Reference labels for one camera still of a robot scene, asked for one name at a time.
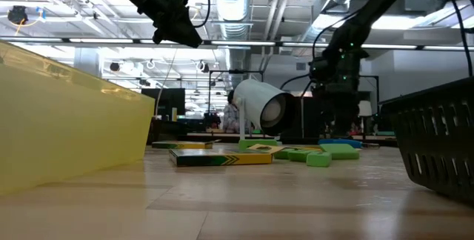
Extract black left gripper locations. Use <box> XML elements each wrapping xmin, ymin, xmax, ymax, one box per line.
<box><xmin>138</xmin><ymin>0</ymin><xmax>204</xmax><ymax>49</ymax></box>

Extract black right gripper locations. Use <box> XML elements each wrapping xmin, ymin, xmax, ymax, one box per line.
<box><xmin>314</xmin><ymin>28</ymin><xmax>370</xmax><ymax>137</ymax></box>

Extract blue-handled pliers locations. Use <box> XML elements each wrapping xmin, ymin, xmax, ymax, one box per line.
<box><xmin>317</xmin><ymin>138</ymin><xmax>364</xmax><ymax>150</ymax></box>

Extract yellow green crayon box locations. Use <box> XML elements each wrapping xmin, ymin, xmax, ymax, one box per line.
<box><xmin>169</xmin><ymin>147</ymin><xmax>274</xmax><ymax>167</ymax></box>
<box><xmin>151</xmin><ymin>140</ymin><xmax>215</xmax><ymax>150</ymax></box>
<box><xmin>247</xmin><ymin>143</ymin><xmax>297</xmax><ymax>156</ymax></box>

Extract black slotted plastic basket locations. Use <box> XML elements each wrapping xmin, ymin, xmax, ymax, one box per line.
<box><xmin>150</xmin><ymin>118</ymin><xmax>186</xmax><ymax>145</ymax></box>
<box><xmin>379</xmin><ymin>76</ymin><xmax>474</xmax><ymax>201</ymax></box>

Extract white lampshade table lamp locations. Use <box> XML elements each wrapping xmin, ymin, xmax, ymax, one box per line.
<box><xmin>358</xmin><ymin>100</ymin><xmax>373</xmax><ymax>118</ymax></box>

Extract black monitor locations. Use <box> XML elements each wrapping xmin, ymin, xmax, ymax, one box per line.
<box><xmin>140</xmin><ymin>87</ymin><xmax>186</xmax><ymax>121</ymax></box>

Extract person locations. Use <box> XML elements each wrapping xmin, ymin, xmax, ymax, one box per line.
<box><xmin>221</xmin><ymin>90</ymin><xmax>241</xmax><ymax>134</ymax></box>

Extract yellow translucent plastic bin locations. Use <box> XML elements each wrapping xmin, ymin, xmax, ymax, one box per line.
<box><xmin>0</xmin><ymin>39</ymin><xmax>156</xmax><ymax>196</ymax></box>

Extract black ceiling-mounted device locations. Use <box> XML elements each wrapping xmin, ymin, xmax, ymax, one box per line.
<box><xmin>7</xmin><ymin>5</ymin><xmax>29</xmax><ymax>25</ymax></box>

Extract black metal frame stand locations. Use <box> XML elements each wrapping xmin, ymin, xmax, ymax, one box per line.
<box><xmin>208</xmin><ymin>69</ymin><xmax>264</xmax><ymax>122</ymax></box>
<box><xmin>361</xmin><ymin>75</ymin><xmax>380</xmax><ymax>104</ymax></box>

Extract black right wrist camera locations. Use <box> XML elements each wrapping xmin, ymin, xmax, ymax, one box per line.
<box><xmin>309</xmin><ymin>56</ymin><xmax>336</xmax><ymax>84</ymax></box>

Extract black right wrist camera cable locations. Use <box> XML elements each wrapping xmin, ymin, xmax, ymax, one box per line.
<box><xmin>279</xmin><ymin>8</ymin><xmax>362</xmax><ymax>99</ymax></box>

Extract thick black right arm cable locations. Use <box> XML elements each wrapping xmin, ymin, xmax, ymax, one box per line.
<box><xmin>440</xmin><ymin>0</ymin><xmax>474</xmax><ymax>79</ymax></box>

